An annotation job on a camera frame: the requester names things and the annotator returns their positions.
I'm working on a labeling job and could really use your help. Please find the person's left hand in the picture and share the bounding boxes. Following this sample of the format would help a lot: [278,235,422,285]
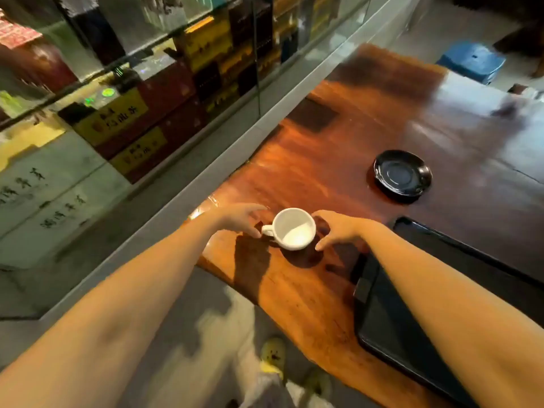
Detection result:
[211,203,269,239]

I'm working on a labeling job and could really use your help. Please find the person's right hand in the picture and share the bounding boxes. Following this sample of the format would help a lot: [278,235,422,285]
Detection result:
[311,210,371,252]

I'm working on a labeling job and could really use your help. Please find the white ceramic cup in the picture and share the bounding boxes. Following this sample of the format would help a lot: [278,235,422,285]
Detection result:
[261,207,317,251]

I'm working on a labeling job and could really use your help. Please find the person's left forearm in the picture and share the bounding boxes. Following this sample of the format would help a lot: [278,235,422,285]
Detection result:
[0,210,224,408]

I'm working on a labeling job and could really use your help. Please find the person's right forearm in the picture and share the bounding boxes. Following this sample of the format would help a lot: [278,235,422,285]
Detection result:
[359,220,544,408]

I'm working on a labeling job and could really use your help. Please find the glass display cabinet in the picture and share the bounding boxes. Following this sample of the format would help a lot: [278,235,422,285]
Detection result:
[0,0,426,323]

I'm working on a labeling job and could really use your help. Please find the black saucer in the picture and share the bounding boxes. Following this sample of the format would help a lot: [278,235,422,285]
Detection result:
[373,149,433,198]

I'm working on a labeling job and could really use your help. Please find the yellow shoe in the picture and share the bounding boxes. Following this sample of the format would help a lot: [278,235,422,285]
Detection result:
[299,369,333,401]
[259,337,288,385]

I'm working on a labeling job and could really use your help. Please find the red box with yellow label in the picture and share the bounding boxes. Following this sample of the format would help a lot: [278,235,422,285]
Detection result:
[110,99,209,184]
[72,63,197,160]

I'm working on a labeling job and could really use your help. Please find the light grey trousers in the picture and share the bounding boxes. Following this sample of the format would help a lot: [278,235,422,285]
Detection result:
[238,369,336,408]

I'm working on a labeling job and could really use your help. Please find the pale green calligraphy box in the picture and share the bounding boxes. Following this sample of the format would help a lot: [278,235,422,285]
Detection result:
[0,131,107,236]
[0,163,132,268]

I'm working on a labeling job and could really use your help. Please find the blue plastic stool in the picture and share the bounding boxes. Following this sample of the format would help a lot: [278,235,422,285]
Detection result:
[435,40,507,86]

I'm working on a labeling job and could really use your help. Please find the tall black box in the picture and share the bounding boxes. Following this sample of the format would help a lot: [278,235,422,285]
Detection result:
[53,0,127,66]

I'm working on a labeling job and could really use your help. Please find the dark red patterned box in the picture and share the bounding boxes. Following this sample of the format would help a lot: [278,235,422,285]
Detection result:
[0,10,79,96]

